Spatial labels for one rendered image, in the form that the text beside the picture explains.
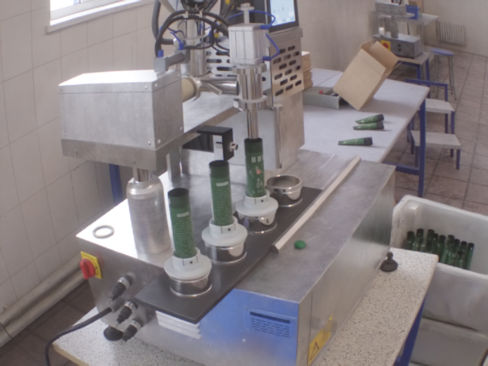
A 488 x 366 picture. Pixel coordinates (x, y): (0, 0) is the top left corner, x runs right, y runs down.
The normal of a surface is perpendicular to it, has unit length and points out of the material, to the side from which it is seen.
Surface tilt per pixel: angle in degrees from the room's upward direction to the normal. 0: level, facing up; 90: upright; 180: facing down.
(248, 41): 90
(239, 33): 90
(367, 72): 90
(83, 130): 90
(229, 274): 0
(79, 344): 0
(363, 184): 0
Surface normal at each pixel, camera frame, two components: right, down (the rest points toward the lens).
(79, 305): -0.05, -0.91
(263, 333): -0.48, 0.39
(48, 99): 0.88, 0.15
